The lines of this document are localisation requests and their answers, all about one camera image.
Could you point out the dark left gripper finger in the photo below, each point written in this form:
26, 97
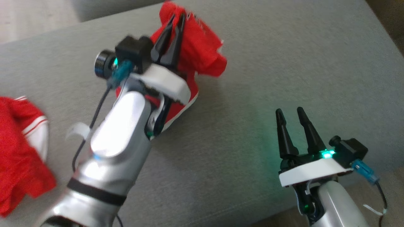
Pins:
175, 47
162, 44

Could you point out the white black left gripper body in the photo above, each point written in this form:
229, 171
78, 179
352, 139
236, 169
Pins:
164, 82

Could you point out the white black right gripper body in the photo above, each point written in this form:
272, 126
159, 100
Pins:
312, 171

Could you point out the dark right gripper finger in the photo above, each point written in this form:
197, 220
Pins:
312, 135
285, 138

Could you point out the red shorts white waistband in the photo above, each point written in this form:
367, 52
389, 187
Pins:
199, 47

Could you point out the red Bulls jersey white sleeves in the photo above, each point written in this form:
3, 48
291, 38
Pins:
15, 148

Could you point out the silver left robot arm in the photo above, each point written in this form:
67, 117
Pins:
116, 135

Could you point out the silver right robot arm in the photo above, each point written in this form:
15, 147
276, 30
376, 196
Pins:
337, 205

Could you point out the grey fabric sofa seat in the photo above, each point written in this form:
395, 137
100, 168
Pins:
252, 78

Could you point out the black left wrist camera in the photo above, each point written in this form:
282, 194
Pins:
132, 52

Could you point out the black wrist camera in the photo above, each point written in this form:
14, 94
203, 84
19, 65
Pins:
350, 151
132, 52

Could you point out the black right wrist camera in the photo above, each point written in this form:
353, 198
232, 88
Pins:
350, 151

